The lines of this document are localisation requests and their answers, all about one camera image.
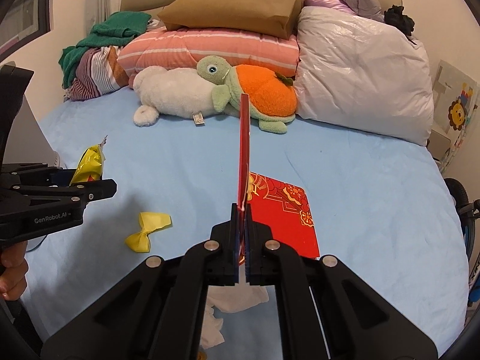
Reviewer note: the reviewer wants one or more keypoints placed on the yellow wrapper piece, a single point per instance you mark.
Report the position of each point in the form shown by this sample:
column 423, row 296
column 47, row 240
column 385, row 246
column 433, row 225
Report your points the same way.
column 149, row 222

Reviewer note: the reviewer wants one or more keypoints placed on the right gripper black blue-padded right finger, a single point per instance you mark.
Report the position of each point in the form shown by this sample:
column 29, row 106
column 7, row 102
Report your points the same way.
column 325, row 310

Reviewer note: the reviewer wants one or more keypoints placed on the light blue bed sheet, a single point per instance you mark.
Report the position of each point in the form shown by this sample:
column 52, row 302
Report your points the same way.
column 378, row 203

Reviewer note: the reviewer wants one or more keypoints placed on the purple puffy jacket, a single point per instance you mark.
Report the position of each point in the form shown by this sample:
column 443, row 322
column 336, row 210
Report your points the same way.
column 337, row 5

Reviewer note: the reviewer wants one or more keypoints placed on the person's left hand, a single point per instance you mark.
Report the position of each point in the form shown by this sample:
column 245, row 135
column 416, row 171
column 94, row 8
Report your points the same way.
column 13, row 280

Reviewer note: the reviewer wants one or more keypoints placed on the white plush rabbit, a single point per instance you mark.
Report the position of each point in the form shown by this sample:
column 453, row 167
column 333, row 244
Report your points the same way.
column 179, row 92

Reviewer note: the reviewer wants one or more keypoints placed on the pink striped folded quilt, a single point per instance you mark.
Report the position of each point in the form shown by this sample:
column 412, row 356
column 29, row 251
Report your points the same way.
column 185, row 47

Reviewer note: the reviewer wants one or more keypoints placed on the grey plastic trash bin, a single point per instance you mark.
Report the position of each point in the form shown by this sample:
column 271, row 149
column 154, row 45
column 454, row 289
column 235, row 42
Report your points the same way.
column 26, row 142

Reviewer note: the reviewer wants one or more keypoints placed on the green orange plush turtle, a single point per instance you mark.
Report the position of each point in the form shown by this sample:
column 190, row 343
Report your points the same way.
column 272, row 97

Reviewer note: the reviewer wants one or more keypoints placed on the white blue bicycle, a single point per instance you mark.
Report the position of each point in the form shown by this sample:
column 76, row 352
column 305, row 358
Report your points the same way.
column 468, row 213

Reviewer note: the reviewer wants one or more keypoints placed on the striped folded clothes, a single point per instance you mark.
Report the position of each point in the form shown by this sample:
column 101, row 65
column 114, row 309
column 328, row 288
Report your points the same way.
column 98, row 73

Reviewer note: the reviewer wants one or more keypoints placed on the red gold envelope flat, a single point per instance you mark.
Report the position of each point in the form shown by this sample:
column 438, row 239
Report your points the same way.
column 285, row 208

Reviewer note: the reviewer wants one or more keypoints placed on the white bedside table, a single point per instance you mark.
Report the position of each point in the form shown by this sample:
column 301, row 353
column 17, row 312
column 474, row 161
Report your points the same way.
column 438, row 143

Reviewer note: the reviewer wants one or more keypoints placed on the brown paper bag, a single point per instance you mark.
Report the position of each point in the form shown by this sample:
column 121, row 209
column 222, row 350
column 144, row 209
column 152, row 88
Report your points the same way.
column 276, row 18

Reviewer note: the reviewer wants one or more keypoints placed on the green knitted blanket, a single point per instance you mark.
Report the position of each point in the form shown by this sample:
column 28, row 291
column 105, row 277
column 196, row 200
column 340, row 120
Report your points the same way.
column 119, row 29

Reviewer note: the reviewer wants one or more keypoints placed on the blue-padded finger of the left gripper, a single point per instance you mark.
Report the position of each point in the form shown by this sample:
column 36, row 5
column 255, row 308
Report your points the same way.
column 35, row 174

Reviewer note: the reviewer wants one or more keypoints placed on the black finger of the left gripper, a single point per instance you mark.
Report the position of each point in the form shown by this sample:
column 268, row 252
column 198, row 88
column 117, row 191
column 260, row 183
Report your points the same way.
column 43, row 197

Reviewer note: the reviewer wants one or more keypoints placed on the yellow snack wrapper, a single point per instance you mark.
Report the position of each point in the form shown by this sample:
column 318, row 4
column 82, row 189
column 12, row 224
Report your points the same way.
column 90, row 166

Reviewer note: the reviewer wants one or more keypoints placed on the white crumpled tissue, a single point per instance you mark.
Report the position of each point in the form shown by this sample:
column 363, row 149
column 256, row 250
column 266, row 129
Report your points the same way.
column 228, row 299

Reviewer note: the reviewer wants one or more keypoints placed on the large white plastic-wrapped pillow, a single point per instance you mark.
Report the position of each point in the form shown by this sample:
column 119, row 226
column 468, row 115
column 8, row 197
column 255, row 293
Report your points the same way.
column 362, row 74

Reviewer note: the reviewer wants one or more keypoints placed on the black crumpled cloth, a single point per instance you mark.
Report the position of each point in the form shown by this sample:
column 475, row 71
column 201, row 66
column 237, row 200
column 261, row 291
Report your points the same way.
column 394, row 16

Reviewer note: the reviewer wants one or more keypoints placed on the dark framed window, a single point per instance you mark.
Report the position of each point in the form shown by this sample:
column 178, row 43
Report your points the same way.
column 22, row 21

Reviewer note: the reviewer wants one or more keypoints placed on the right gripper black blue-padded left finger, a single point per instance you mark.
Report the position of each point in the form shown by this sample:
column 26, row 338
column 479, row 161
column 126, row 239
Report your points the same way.
column 156, row 311

